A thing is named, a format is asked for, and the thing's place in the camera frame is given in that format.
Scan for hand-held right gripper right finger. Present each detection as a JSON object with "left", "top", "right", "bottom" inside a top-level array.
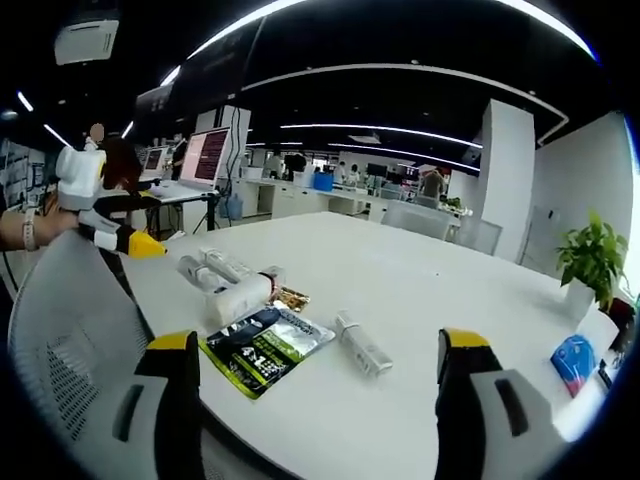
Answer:
[{"left": 436, "top": 327, "right": 572, "bottom": 480}]

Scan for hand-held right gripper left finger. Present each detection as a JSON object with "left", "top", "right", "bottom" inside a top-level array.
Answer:
[{"left": 92, "top": 329, "right": 204, "bottom": 480}]

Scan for white skincare pump bottle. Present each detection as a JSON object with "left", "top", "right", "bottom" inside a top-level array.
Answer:
[{"left": 176, "top": 253, "right": 236, "bottom": 297}]

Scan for slim white skincare tube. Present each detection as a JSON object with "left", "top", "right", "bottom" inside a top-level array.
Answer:
[{"left": 198, "top": 246, "right": 254, "bottom": 282}]

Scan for dark green skincare sachet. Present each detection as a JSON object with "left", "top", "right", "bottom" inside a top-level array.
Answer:
[{"left": 198, "top": 305, "right": 337, "bottom": 401}]

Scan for large white skincare bottle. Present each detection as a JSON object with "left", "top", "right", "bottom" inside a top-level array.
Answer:
[{"left": 203, "top": 272, "right": 275, "bottom": 333}]

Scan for gold skincare sachet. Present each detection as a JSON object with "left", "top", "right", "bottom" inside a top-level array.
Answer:
[{"left": 269, "top": 285, "right": 312, "bottom": 312}]

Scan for person's left hand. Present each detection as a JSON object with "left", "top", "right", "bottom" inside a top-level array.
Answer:
[{"left": 36, "top": 206, "right": 81, "bottom": 243}]

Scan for white standing desk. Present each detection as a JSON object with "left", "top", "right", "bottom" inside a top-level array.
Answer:
[{"left": 143, "top": 178, "right": 222, "bottom": 238}]

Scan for pale wrist band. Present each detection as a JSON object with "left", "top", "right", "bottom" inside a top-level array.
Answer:
[{"left": 22, "top": 207, "right": 40, "bottom": 252}]

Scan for open laptop screen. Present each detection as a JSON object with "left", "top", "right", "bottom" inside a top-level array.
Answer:
[{"left": 178, "top": 126, "right": 232, "bottom": 189}]

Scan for white mesh office chair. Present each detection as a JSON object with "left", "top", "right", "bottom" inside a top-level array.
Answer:
[{"left": 6, "top": 227, "right": 211, "bottom": 480}]

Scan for blue red packet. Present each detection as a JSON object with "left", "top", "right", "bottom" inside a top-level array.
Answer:
[{"left": 549, "top": 333, "right": 599, "bottom": 399}]

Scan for blue water jug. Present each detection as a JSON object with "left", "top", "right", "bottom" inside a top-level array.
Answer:
[{"left": 219, "top": 191, "right": 247, "bottom": 221}]

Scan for white card box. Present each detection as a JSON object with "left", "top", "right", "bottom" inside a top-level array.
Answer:
[{"left": 583, "top": 302, "right": 622, "bottom": 361}]

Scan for dark small object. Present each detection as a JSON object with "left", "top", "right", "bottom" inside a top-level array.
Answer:
[{"left": 596, "top": 296, "right": 639, "bottom": 391}]

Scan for potted green plant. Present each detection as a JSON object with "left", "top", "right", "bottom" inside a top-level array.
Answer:
[{"left": 553, "top": 209, "right": 632, "bottom": 322}]

